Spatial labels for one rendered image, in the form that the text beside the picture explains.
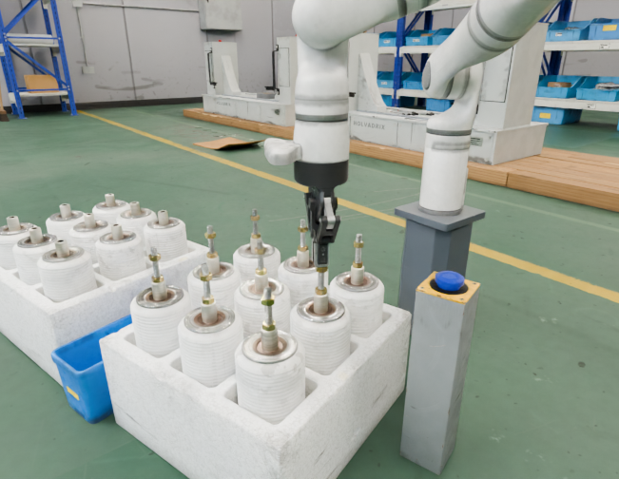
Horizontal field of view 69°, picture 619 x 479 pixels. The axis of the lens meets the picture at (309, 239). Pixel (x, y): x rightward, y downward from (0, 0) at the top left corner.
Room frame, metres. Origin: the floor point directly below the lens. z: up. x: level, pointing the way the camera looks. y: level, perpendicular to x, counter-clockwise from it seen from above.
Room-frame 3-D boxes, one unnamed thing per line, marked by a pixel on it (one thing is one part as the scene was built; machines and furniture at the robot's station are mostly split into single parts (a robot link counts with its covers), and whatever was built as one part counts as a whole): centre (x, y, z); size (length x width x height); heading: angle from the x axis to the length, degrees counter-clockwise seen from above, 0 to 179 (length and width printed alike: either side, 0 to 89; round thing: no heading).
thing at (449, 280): (0.57, -0.20, 0.32); 0.04 x 0.04 x 0.02
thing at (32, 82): (5.71, 3.23, 0.36); 0.31 x 0.25 x 0.20; 128
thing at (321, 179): (0.61, -0.02, 0.45); 0.08 x 0.08 x 0.09
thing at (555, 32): (5.00, -2.68, 0.90); 0.50 x 0.38 x 0.21; 128
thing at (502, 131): (3.16, -0.77, 0.45); 1.45 x 0.57 x 0.74; 38
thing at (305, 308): (0.61, -0.02, 0.25); 0.08 x 0.08 x 0.01
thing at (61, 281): (0.82, 0.49, 0.16); 0.10 x 0.10 x 0.18
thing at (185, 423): (0.68, 0.08, 0.09); 0.39 x 0.39 x 0.18; 54
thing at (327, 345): (0.61, -0.02, 0.16); 0.10 x 0.10 x 0.18
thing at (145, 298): (0.65, 0.24, 0.25); 0.08 x 0.08 x 0.01
